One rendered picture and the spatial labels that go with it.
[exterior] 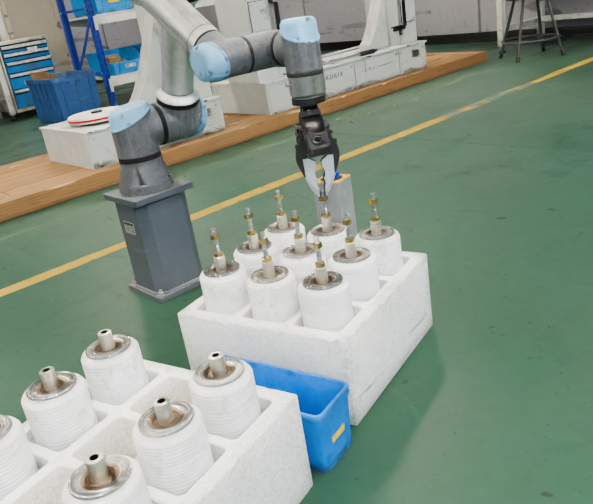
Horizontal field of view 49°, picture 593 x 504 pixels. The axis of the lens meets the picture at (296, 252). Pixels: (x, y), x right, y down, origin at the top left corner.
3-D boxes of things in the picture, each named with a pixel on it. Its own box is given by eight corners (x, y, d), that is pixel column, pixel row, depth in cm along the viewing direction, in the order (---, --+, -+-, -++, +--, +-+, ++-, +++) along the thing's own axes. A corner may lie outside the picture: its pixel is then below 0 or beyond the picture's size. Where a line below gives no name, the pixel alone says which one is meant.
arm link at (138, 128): (110, 157, 182) (97, 108, 176) (153, 144, 189) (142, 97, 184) (128, 161, 172) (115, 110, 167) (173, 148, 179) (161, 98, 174)
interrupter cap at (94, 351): (76, 357, 108) (75, 353, 108) (109, 334, 114) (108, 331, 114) (108, 364, 104) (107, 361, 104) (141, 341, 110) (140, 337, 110)
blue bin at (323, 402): (193, 436, 125) (179, 382, 120) (228, 403, 133) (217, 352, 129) (329, 479, 108) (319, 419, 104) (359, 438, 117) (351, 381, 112)
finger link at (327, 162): (335, 186, 146) (328, 146, 143) (339, 194, 141) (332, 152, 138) (322, 189, 146) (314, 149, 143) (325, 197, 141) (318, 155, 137)
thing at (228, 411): (199, 482, 102) (173, 384, 96) (235, 444, 110) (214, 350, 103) (249, 499, 97) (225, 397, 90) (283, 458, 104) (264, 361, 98)
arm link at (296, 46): (298, 16, 135) (325, 13, 129) (305, 70, 139) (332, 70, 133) (267, 22, 131) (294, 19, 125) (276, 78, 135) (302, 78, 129)
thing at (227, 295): (227, 364, 134) (210, 284, 127) (208, 346, 142) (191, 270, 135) (268, 346, 138) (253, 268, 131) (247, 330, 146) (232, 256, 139)
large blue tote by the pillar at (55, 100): (36, 123, 569) (23, 80, 556) (78, 112, 596) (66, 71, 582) (64, 125, 536) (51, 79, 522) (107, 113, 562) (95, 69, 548)
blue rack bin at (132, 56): (89, 77, 627) (83, 54, 620) (124, 69, 650) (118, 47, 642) (114, 76, 592) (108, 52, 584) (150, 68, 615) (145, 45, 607)
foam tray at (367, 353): (194, 387, 141) (176, 313, 134) (289, 304, 170) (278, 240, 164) (357, 427, 120) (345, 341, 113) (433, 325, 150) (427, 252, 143)
